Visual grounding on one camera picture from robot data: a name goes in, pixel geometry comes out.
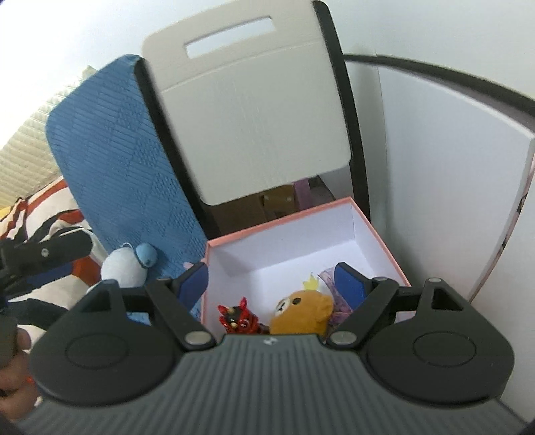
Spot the brown bear plush blue shirt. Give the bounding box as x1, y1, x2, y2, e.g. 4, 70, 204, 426
269, 275, 334, 337

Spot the red black striped blanket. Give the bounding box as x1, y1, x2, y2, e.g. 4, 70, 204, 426
1, 177, 107, 341

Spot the white blue snowman plush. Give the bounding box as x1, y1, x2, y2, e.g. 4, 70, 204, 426
101, 243, 158, 288

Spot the purple frilly fabric toy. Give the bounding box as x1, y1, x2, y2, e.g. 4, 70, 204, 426
318, 267, 353, 332

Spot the blue textured cushion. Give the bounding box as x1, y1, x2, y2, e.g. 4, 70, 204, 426
44, 53, 209, 323

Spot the beige folding chair back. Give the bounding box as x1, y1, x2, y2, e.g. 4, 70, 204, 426
140, 0, 352, 207

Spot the red shiny figurine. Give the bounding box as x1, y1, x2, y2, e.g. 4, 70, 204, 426
218, 297, 269, 334

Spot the white round table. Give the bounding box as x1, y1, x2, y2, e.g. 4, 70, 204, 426
345, 54, 534, 419

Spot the pink cardboard storage box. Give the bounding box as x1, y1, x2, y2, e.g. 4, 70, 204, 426
200, 197, 409, 338

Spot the person's left hand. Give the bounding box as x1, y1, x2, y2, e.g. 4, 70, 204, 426
0, 328, 39, 421

